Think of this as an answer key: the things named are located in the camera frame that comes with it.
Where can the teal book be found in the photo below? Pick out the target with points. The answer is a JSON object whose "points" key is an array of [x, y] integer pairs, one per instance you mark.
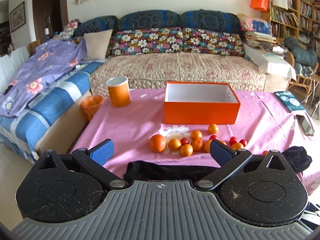
{"points": [[289, 101]]}

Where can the orange cylindrical canister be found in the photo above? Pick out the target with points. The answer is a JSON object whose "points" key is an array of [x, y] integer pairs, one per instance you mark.
{"points": [[119, 93]]}

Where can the beige quilted sofa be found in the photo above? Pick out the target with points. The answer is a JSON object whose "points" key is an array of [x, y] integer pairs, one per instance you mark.
{"points": [[155, 70]]}

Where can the smartphone on table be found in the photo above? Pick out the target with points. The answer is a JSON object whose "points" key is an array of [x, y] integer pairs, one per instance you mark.
{"points": [[305, 125]]}

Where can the stack of books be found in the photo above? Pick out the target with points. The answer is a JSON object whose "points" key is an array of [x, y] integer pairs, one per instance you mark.
{"points": [[257, 34]]}

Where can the floral pillow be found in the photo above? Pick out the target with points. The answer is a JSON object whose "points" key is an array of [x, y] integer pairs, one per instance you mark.
{"points": [[212, 42], [146, 41]]}

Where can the small orange tangerine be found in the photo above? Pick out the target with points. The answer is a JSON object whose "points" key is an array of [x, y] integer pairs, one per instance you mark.
{"points": [[174, 144], [206, 146], [196, 135], [213, 129], [186, 150], [197, 145], [237, 146]]}

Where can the framed wall picture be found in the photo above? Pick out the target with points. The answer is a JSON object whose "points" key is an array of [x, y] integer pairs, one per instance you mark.
{"points": [[17, 17]]}

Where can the orange cardboard box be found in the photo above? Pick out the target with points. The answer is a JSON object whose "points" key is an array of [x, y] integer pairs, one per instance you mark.
{"points": [[200, 103]]}

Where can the beige cushion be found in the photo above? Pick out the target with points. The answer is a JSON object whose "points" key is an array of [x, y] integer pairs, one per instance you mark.
{"points": [[97, 44]]}

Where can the floral pillow left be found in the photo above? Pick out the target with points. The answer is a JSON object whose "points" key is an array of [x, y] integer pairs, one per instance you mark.
{"points": [[146, 41]]}

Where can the blue striped sofa cover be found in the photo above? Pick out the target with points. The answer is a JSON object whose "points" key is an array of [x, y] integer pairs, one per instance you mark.
{"points": [[53, 119]]}

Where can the orange plastic waste basket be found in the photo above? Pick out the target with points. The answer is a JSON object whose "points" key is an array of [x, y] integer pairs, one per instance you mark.
{"points": [[90, 105]]}

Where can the wicker chair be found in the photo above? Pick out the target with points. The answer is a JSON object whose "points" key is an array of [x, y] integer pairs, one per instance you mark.
{"points": [[306, 81]]}

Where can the orange paper bag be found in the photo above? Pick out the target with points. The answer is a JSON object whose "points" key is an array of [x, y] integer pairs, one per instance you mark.
{"points": [[259, 5]]}

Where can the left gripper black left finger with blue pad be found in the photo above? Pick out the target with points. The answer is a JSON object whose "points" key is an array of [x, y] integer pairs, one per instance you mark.
{"points": [[91, 162]]}

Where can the purple floral sheet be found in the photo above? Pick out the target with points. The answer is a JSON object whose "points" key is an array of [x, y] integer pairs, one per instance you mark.
{"points": [[51, 60]]}

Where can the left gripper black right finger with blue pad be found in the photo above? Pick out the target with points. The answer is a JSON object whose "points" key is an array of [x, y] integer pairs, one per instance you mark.
{"points": [[231, 162]]}

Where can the dark blue back cushion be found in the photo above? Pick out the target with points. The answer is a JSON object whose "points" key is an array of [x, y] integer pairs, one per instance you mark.
{"points": [[210, 20], [95, 25], [148, 19]]}

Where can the white cloth side table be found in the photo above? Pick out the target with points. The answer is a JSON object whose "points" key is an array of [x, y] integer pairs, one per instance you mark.
{"points": [[279, 71]]}

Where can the wooden bookshelf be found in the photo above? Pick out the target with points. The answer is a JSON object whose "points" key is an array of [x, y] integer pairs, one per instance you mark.
{"points": [[294, 18]]}

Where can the large orange fruit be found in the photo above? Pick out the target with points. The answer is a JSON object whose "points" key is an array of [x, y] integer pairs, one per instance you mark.
{"points": [[157, 143]]}

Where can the pink floral tablecloth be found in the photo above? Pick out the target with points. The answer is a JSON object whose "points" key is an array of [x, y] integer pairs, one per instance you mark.
{"points": [[262, 121]]}

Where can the black cloth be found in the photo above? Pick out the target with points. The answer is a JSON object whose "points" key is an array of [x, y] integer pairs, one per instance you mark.
{"points": [[144, 171]]}

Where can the floral pillow right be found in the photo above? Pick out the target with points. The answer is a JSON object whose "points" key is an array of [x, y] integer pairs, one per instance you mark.
{"points": [[212, 42]]}

